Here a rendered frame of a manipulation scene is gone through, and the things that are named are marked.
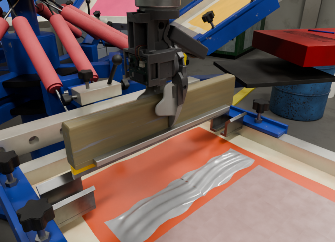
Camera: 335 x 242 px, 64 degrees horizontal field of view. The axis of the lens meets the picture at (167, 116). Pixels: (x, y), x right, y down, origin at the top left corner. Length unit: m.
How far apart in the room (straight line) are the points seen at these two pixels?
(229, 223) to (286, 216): 0.11
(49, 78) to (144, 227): 0.57
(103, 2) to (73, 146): 1.65
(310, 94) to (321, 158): 2.51
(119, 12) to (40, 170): 1.39
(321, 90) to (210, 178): 2.72
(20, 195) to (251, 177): 0.45
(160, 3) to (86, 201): 0.34
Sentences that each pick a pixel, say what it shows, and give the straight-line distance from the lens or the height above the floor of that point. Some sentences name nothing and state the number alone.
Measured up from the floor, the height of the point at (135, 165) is 0.96.
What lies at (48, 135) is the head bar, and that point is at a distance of 0.67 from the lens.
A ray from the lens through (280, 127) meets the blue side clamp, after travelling 0.74.
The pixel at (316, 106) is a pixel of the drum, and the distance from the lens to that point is 3.28.
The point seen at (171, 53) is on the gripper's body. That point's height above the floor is 1.22.
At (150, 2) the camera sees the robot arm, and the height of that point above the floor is 1.30.
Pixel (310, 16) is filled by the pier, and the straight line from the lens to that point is 7.00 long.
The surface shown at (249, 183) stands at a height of 0.96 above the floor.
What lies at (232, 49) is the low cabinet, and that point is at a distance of 5.67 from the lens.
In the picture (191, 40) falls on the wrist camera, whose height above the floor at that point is 1.23.
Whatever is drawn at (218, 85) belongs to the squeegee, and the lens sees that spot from 0.61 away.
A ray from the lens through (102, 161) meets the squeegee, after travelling 0.45.
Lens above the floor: 1.32
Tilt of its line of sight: 26 degrees down
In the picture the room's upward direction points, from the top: straight up
